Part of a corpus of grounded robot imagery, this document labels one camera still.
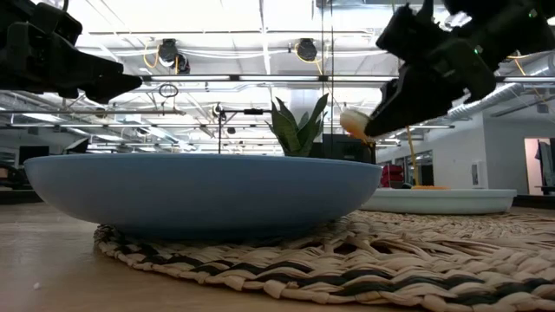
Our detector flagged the dark hanging garment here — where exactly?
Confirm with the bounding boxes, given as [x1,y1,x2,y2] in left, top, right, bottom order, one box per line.
[535,139,555,187]

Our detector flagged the black boom stand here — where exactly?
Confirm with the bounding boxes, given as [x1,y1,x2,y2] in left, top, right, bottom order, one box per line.
[216,107,272,155]

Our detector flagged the yellow crumb topped donut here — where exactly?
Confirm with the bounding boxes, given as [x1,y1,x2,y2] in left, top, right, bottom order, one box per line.
[339,107,375,144]

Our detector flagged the silver ventilation duct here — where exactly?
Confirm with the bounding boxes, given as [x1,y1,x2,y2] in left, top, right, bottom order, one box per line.
[441,81,526,122]

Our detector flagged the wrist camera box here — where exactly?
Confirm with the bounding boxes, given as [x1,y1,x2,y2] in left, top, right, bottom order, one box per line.
[375,0,452,62]
[25,0,83,47]

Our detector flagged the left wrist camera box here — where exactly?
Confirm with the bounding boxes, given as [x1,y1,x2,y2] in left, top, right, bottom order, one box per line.
[25,0,83,47]

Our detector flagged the black hanging cable loop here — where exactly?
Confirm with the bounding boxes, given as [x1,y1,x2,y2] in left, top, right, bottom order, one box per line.
[158,82,180,99]

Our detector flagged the black monitor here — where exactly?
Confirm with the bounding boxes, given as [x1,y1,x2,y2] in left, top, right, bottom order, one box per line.
[18,145,50,166]

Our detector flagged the long grey ceiling rail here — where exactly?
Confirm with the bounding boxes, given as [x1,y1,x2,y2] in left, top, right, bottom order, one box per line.
[0,107,187,116]

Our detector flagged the long ceiling light strip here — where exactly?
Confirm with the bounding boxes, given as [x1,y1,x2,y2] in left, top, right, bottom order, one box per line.
[141,74,555,83]

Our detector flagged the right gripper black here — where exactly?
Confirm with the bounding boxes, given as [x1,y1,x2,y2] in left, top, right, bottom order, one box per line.
[363,42,498,138]

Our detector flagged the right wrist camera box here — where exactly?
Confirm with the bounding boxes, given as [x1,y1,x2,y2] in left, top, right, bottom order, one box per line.
[375,0,452,62]

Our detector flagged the black ceiling cable reel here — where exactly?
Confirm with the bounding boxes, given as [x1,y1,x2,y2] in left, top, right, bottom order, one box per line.
[296,37,318,62]
[156,37,192,75]

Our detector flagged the yellow hanging power cable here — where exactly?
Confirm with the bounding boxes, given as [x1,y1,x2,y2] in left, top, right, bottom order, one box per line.
[405,125,421,187]

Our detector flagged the green snake plant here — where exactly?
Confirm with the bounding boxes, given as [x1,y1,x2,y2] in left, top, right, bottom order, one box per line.
[264,93,330,158]

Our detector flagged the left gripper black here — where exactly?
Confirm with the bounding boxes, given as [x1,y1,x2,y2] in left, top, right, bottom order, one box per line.
[0,19,143,104]

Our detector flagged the red stacked seats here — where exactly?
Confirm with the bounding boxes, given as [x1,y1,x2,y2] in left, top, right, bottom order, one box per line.
[380,163,405,189]

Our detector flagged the dark blue shallow bowl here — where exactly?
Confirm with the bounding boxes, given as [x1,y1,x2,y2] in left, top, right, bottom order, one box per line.
[23,153,383,241]

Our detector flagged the pale blue plate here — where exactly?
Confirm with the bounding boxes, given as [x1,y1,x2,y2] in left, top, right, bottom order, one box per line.
[359,188,518,216]

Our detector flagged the round woven straw mat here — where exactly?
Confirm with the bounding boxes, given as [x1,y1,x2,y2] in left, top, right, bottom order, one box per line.
[93,209,555,312]

